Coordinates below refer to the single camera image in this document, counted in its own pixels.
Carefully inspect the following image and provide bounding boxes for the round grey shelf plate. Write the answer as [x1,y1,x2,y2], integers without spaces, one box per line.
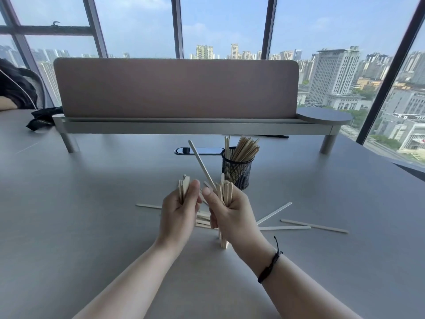
[296,107,353,125]

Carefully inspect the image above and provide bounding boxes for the large white office building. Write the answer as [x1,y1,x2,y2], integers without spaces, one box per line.
[306,46,366,111]

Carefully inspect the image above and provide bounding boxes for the dark window mullion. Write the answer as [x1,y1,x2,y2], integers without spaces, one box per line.
[82,0,108,59]
[171,0,184,59]
[0,0,61,108]
[356,0,425,145]
[261,0,278,60]

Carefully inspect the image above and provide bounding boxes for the person's left forearm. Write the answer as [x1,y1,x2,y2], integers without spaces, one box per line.
[73,240,187,319]

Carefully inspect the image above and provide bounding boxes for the person's left hand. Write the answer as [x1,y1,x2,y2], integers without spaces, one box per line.
[156,179,202,244]

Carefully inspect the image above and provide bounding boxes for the heap of loose wooden sticks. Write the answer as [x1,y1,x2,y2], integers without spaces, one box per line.
[195,196,213,230]

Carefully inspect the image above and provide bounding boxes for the long single wooden stick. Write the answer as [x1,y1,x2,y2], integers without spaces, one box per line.
[188,140,217,192]

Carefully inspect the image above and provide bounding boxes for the wooden stick bundle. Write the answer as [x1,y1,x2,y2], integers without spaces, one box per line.
[216,173,235,249]
[178,174,191,204]

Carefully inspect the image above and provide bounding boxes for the white cable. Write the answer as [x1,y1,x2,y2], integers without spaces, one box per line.
[0,69,38,110]

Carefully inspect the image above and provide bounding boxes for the person's right forearm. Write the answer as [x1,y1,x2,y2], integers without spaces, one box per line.
[232,242,363,319]

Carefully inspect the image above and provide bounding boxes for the dark horizontal window bar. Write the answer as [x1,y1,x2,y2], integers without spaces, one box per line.
[0,25,94,36]

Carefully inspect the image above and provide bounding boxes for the bunch of wooden stir sticks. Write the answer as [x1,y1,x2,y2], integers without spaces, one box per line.
[224,135,260,184]

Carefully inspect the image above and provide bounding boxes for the person's right hand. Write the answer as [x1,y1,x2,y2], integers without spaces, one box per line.
[202,187,271,259]

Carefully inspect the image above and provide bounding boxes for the black mesh pen cup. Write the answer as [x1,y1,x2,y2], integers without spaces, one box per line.
[221,147,256,191]

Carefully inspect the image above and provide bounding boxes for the city skyline buildings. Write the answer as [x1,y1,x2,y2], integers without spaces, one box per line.
[0,43,425,163]

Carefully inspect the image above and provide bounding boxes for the grey mesh office chair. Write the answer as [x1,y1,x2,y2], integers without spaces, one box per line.
[20,68,46,110]

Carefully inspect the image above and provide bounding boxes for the black cord bracelet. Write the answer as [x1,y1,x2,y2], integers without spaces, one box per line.
[258,236,283,284]

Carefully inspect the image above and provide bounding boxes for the black oval cable grommet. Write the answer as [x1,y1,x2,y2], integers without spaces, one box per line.
[174,147,226,156]

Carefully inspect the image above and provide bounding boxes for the black bag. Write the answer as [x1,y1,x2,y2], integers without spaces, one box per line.
[26,106,64,131]

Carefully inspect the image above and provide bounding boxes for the beige desk divider panel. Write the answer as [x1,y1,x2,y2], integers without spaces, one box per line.
[53,57,300,119]

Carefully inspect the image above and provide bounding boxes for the grey metal desk shelf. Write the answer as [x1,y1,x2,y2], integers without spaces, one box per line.
[52,113,342,154]

